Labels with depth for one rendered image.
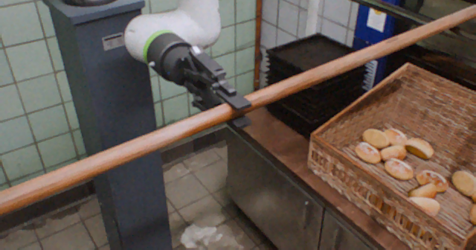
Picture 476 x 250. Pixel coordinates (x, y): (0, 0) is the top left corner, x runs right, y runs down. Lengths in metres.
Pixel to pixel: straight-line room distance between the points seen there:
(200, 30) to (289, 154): 0.73
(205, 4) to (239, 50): 1.39
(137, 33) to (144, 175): 0.64
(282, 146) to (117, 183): 0.62
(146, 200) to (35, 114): 0.72
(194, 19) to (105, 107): 0.42
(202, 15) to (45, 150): 1.32
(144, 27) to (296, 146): 0.87
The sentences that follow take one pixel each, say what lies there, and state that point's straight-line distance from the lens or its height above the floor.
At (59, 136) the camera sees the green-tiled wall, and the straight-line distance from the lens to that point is 2.15.
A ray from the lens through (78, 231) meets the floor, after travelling 2.24.
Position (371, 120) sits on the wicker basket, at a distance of 1.71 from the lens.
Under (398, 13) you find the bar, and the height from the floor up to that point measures 1.16.
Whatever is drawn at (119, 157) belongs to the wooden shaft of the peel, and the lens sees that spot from 0.67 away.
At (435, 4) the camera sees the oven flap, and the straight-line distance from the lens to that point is 1.69.
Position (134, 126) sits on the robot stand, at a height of 0.82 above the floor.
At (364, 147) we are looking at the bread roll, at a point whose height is 0.64.
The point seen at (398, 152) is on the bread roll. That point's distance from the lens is 1.61.
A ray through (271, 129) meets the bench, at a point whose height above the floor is 0.58.
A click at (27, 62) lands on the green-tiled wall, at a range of 1.96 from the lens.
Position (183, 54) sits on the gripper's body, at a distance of 0.87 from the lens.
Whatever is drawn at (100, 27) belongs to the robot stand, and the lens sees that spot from 1.20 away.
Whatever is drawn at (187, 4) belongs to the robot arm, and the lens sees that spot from 1.02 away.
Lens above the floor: 1.60
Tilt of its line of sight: 35 degrees down
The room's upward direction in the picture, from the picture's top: straight up
